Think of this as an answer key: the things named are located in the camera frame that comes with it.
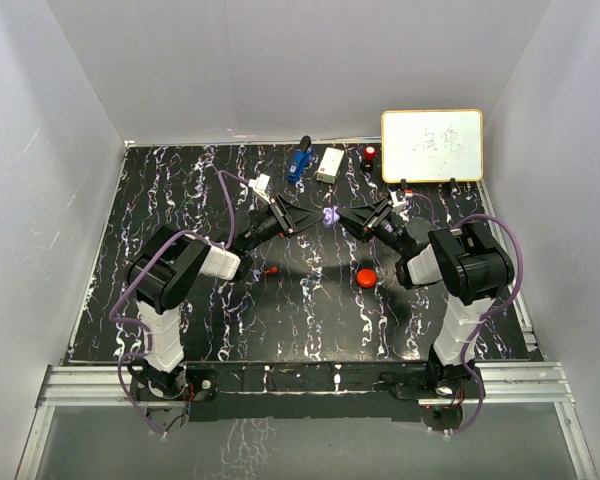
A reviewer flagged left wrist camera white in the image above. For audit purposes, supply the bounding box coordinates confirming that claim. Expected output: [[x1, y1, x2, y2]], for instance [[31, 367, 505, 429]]
[[248, 174, 270, 204]]

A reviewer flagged white and green box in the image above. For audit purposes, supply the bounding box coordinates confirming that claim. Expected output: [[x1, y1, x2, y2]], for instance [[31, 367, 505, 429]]
[[316, 147, 344, 184]]

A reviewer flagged white whiteboard with wooden frame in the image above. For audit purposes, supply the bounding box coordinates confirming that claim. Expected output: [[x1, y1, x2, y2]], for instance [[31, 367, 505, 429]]
[[381, 109, 484, 184]]

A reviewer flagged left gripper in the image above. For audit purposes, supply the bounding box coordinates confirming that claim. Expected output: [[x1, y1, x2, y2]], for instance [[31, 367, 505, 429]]
[[242, 195, 324, 254]]

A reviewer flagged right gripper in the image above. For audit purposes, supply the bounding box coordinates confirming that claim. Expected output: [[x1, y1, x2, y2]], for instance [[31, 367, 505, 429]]
[[335, 198, 410, 257]]

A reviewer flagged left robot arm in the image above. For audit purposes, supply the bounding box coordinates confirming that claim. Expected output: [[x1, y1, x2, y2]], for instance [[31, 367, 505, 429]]
[[127, 195, 324, 399]]

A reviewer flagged purple cable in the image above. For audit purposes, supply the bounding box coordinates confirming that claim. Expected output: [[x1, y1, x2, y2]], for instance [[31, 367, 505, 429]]
[[108, 169, 254, 436], [404, 189, 525, 434]]

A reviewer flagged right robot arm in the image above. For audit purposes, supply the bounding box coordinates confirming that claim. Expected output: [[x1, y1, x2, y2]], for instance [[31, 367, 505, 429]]
[[324, 199, 515, 397]]

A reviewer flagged red button device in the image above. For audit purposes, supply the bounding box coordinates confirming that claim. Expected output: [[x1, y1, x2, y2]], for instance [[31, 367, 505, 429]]
[[361, 145, 377, 171]]

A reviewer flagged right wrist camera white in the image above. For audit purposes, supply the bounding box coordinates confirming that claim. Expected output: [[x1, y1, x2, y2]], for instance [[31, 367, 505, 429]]
[[390, 188, 413, 213]]

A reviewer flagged aluminium frame rail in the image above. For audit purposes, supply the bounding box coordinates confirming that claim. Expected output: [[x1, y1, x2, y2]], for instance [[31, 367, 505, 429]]
[[23, 361, 597, 479]]

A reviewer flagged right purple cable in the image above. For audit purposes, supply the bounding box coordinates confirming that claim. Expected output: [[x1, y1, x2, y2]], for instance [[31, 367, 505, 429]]
[[404, 189, 525, 434]]

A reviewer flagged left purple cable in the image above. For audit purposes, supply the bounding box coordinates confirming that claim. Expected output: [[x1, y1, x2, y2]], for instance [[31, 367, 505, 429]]
[[108, 169, 254, 436]]

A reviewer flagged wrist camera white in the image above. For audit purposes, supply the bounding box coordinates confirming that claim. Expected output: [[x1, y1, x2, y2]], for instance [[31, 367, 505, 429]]
[[390, 188, 413, 213], [248, 174, 270, 204]]

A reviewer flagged blue stapler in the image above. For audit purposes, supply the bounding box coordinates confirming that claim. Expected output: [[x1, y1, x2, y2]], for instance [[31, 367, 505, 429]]
[[287, 135, 313, 183]]

